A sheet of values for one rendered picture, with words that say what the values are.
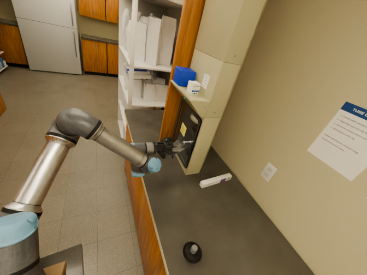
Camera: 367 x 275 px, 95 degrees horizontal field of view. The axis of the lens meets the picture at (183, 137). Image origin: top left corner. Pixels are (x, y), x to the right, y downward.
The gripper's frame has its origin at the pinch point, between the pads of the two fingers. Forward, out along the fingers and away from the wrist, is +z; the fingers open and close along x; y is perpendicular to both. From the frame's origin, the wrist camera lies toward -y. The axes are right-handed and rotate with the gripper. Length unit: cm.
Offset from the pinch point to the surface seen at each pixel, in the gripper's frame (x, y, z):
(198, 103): 1.6, 35.7, -1.4
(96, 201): 26, -124, -56
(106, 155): 98, -141, -42
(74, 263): -45, -11, -60
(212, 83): 6.8, 45.0, 5.4
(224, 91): 3.3, 42.8, 12.5
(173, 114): 31.5, 1.3, 3.4
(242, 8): 11, 77, 6
